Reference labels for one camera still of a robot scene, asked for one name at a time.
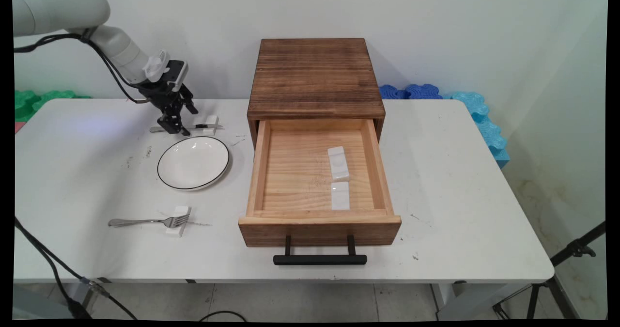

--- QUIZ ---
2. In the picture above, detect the blue foam puzzle mat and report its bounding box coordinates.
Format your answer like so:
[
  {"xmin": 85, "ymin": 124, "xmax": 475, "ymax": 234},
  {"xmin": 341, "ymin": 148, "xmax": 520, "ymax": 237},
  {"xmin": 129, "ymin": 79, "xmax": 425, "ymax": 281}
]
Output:
[
  {"xmin": 379, "ymin": 85, "xmax": 409, "ymax": 100},
  {"xmin": 406, "ymin": 84, "xmax": 444, "ymax": 100}
]

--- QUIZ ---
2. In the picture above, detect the light wooden drawer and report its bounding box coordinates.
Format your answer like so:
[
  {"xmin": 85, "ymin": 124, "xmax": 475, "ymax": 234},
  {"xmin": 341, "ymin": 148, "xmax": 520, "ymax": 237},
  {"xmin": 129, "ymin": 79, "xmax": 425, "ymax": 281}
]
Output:
[{"xmin": 238, "ymin": 119, "xmax": 403, "ymax": 248}]

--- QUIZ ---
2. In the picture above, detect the black metal drawer handle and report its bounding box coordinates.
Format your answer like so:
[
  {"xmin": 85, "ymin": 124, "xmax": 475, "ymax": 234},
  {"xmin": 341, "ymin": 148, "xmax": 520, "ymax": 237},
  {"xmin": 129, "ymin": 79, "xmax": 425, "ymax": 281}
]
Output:
[{"xmin": 273, "ymin": 234, "xmax": 368, "ymax": 265}]

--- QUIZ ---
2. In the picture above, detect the silver table knife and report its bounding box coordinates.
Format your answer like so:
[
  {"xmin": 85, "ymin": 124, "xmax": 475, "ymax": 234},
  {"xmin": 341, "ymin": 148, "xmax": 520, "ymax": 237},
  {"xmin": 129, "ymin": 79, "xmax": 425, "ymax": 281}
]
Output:
[{"xmin": 149, "ymin": 123, "xmax": 224, "ymax": 134}]

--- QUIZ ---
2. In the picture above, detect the green foam puzzle mat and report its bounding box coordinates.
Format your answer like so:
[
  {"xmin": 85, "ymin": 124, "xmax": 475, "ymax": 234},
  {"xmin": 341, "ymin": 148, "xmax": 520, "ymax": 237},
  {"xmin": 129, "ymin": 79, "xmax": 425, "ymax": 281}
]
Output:
[{"xmin": 15, "ymin": 90, "xmax": 93, "ymax": 123}]

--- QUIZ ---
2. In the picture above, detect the dark wooden drawer cabinet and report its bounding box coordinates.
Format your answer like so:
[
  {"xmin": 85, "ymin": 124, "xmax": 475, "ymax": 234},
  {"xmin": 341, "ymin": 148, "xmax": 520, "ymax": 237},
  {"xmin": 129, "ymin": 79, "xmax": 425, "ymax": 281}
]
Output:
[{"xmin": 247, "ymin": 38, "xmax": 387, "ymax": 151}]

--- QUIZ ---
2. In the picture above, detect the black tripod stand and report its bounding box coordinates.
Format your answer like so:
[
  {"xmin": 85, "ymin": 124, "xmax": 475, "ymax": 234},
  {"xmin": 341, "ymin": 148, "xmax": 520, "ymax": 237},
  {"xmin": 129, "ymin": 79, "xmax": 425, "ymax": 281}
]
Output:
[{"xmin": 493, "ymin": 220, "xmax": 607, "ymax": 320}]

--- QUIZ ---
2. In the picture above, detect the white plate with black rim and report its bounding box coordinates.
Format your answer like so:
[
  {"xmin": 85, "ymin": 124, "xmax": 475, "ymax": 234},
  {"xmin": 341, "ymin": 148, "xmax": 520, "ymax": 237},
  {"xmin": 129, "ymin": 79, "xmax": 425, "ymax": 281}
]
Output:
[{"xmin": 157, "ymin": 136, "xmax": 231, "ymax": 191}]

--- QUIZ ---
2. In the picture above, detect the white table leg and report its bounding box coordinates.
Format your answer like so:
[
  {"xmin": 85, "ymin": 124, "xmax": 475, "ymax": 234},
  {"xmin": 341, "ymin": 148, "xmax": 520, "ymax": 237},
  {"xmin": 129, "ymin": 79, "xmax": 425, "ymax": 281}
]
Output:
[
  {"xmin": 431, "ymin": 281, "xmax": 468, "ymax": 318},
  {"xmin": 65, "ymin": 282, "xmax": 98, "ymax": 318}
]

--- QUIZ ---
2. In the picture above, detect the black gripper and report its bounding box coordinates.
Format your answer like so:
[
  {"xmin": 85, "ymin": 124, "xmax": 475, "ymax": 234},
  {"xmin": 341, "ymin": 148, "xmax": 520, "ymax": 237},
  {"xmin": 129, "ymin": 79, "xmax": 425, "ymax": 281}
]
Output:
[{"xmin": 138, "ymin": 60, "xmax": 199, "ymax": 137}]

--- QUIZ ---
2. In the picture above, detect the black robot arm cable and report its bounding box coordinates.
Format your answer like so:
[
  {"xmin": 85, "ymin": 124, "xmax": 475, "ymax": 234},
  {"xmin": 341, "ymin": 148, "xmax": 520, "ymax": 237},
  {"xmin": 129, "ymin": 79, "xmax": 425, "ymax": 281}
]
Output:
[{"xmin": 14, "ymin": 32, "xmax": 151, "ymax": 105}]

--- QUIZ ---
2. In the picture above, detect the black cable with connector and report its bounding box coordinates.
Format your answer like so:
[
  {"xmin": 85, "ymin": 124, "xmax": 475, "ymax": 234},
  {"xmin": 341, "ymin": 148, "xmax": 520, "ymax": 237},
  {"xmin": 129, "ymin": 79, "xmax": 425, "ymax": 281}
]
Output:
[{"xmin": 14, "ymin": 217, "xmax": 139, "ymax": 321}]

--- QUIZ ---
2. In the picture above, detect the cyan foam puzzle mat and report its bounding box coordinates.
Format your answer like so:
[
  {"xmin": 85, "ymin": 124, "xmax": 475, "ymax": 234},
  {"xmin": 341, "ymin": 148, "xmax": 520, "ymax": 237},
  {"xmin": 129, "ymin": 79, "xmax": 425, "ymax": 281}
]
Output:
[{"xmin": 442, "ymin": 92, "xmax": 510, "ymax": 169}]

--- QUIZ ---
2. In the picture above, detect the silver fork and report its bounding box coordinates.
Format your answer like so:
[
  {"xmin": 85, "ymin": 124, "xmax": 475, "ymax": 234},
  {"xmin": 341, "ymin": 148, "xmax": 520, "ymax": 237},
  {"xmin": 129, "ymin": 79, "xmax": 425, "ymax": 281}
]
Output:
[{"xmin": 108, "ymin": 214, "xmax": 190, "ymax": 229}]

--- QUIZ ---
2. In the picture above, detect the black floor cable loop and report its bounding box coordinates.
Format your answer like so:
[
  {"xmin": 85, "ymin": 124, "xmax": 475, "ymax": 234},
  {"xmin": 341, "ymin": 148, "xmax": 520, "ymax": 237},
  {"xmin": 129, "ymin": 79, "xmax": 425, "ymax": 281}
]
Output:
[{"xmin": 199, "ymin": 311, "xmax": 248, "ymax": 322}]

